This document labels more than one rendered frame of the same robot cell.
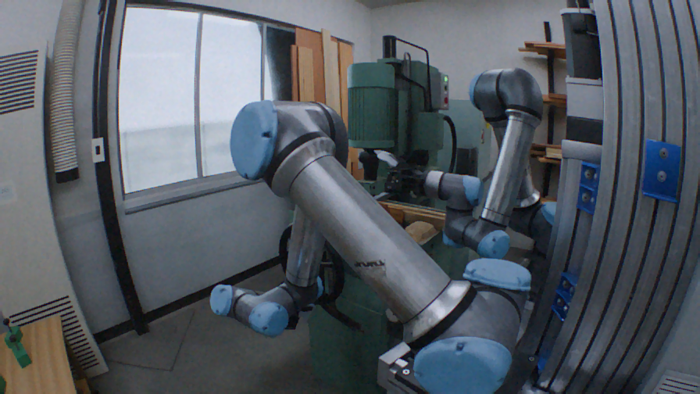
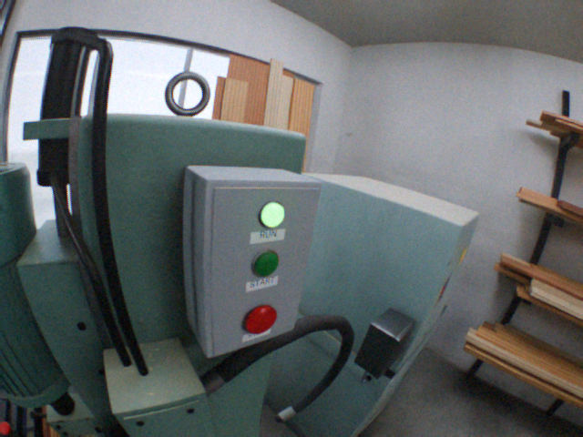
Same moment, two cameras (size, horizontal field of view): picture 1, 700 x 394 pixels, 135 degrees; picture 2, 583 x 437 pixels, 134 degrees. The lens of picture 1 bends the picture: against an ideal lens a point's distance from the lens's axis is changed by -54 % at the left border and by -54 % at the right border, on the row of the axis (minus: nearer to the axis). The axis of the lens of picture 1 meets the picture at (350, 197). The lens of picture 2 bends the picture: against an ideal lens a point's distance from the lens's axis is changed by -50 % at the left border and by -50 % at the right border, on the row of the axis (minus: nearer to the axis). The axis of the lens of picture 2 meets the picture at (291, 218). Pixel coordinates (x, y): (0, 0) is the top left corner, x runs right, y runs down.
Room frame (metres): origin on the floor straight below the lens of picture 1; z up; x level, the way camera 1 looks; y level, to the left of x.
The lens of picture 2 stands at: (1.16, -0.46, 1.51)
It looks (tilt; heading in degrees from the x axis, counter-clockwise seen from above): 17 degrees down; 12
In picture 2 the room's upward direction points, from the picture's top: 9 degrees clockwise
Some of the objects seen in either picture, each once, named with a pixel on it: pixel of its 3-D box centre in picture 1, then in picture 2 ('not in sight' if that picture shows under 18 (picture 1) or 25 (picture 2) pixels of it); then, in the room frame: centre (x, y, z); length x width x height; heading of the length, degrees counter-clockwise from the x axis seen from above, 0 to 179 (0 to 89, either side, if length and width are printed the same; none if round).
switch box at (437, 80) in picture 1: (438, 91); (245, 261); (1.34, -0.39, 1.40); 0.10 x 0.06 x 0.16; 142
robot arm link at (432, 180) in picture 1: (435, 185); not in sight; (0.82, -0.23, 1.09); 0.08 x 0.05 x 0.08; 142
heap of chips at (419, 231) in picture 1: (419, 228); not in sight; (0.95, -0.22, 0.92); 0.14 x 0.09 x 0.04; 142
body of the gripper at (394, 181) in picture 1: (408, 180); not in sight; (0.87, -0.17, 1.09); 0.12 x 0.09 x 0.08; 52
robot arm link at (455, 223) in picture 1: (461, 227); not in sight; (0.76, -0.30, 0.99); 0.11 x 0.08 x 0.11; 16
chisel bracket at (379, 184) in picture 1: (373, 190); (81, 416); (1.20, -0.09, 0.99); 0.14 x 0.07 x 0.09; 142
